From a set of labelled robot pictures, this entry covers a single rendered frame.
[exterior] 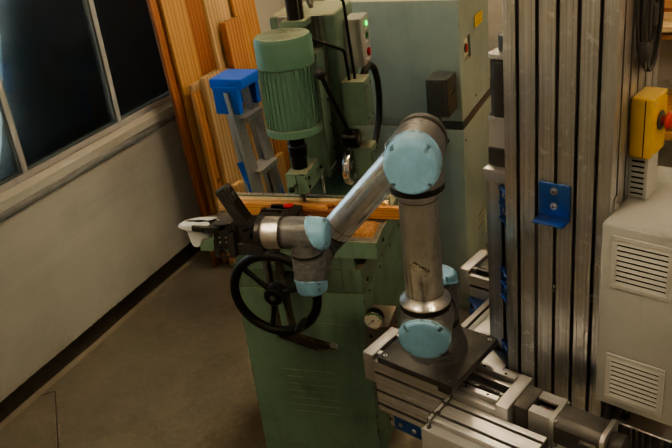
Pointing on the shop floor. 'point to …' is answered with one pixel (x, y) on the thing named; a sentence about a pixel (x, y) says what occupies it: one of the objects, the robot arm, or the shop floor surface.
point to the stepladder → (240, 88)
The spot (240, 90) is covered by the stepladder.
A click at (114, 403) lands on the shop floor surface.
